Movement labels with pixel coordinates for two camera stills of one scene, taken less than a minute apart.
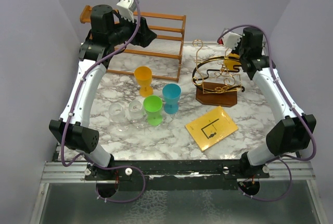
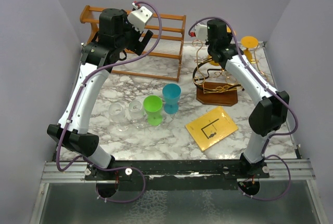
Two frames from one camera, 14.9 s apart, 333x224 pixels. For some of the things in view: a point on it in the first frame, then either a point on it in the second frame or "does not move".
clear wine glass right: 137,114 does not move
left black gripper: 144,35 does not move
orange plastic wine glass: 143,75 -> 229,29
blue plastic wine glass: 171,93 does not move
